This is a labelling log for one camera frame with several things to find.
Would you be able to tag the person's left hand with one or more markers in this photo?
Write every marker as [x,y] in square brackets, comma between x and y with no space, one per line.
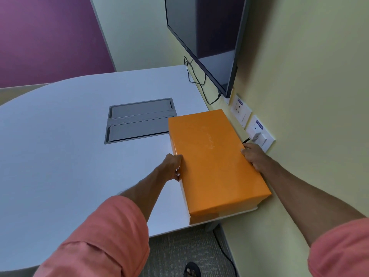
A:
[169,166]

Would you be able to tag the person's right hand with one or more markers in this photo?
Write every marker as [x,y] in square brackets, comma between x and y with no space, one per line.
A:
[253,155]

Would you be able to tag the person's left thumb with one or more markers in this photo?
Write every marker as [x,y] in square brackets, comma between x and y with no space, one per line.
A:
[178,158]

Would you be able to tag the person's right thumb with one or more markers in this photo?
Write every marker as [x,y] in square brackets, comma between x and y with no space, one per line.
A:
[246,148]

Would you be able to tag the orange rectangular box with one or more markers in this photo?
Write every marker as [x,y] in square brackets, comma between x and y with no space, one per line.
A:
[213,161]

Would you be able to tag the person's right forearm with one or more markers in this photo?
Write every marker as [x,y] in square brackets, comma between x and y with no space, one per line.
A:
[305,196]

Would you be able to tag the person's left forearm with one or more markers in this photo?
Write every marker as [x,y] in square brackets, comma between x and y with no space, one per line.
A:
[144,193]

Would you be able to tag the white plug adapter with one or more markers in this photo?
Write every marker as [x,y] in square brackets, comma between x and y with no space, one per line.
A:
[259,137]

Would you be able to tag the person's black sandal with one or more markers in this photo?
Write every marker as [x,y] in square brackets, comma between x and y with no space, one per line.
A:
[192,270]

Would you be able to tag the pink left shirt sleeve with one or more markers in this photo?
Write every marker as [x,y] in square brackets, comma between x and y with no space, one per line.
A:
[98,242]

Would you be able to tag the pink shirt sleeve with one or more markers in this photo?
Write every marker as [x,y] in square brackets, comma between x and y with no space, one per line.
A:
[98,242]
[341,250]

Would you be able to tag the pink right shirt sleeve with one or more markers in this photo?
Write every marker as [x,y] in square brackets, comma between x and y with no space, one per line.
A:
[341,250]

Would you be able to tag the white wall socket with plug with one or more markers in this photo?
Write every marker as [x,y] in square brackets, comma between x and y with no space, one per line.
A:
[261,132]

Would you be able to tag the white wall socket plate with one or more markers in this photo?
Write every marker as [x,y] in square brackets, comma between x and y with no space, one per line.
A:
[241,108]

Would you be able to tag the black wall-mounted monitor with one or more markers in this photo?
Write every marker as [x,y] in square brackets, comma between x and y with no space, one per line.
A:
[206,37]

